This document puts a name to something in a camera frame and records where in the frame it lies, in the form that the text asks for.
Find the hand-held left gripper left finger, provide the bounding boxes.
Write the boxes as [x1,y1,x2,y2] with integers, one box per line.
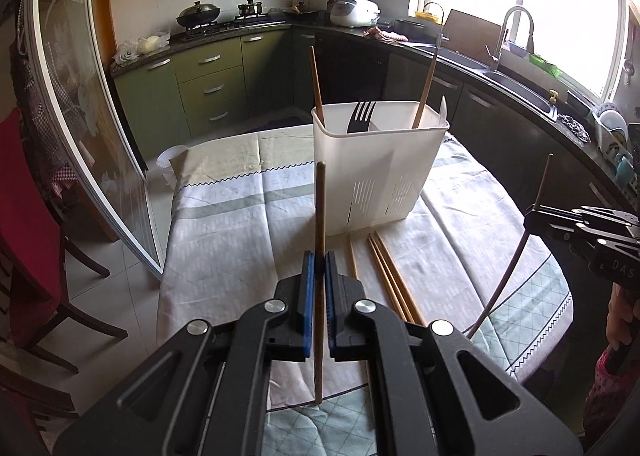
[54,250,317,456]

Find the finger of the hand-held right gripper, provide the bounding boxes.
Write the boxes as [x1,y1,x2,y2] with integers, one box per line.
[529,213,602,263]
[525,205,640,237]

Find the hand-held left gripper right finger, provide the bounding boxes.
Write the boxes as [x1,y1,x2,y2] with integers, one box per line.
[324,250,583,456]

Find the row of wooden chopsticks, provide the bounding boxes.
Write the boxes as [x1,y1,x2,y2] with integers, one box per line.
[346,231,428,327]

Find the brown wooden chopstick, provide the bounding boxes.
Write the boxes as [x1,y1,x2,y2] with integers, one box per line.
[411,34,442,128]
[312,162,328,404]
[467,153,553,339]
[309,46,326,127]

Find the white plastic utensil basket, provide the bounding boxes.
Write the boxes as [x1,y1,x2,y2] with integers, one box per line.
[311,100,450,237]

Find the black plastic fork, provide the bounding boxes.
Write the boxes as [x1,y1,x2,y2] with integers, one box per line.
[346,101,377,133]

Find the person's right hand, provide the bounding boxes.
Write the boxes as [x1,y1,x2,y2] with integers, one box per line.
[606,286,640,362]

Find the dish rack with dishes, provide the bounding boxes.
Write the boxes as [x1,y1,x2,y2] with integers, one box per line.
[592,104,640,187]

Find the grey dish rag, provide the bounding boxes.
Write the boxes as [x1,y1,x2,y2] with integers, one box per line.
[557,114,591,142]

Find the dark lower kitchen cabinets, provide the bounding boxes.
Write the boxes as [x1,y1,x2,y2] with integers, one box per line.
[292,29,640,287]

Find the steel double sink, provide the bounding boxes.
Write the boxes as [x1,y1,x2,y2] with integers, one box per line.
[415,44,558,119]

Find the white round plastic container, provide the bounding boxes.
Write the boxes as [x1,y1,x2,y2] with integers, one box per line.
[157,145,188,187]

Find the tall steel faucet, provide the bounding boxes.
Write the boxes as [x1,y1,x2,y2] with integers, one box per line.
[487,6,535,72]

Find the kitchen window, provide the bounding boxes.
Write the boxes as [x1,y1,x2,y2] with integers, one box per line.
[410,0,640,97]

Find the wooden cutting board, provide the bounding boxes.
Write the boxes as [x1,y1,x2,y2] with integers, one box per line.
[442,9,503,57]

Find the green lower kitchen cabinets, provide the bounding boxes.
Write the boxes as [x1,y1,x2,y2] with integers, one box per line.
[111,26,296,157]

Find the small steel faucet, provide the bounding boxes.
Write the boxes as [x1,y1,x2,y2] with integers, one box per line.
[424,1,446,44]

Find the pink cloth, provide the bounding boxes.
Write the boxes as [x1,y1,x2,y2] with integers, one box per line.
[364,26,408,43]

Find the black cooking pot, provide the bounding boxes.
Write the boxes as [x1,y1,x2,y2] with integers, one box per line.
[392,19,426,37]

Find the black gas stove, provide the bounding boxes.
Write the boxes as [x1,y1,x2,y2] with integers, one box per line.
[175,16,286,40]

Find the white rice cooker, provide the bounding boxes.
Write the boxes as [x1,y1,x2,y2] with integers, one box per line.
[330,0,381,28]

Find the floral sliding glass door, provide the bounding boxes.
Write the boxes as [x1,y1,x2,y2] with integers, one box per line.
[22,0,166,277]

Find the red covered wooden chair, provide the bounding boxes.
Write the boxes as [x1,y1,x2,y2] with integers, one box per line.
[0,109,128,417]

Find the plastic bag with food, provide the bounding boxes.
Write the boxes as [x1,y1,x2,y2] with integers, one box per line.
[112,31,171,67]

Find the black wok with lid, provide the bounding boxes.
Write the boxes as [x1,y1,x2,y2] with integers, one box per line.
[176,0,221,30]

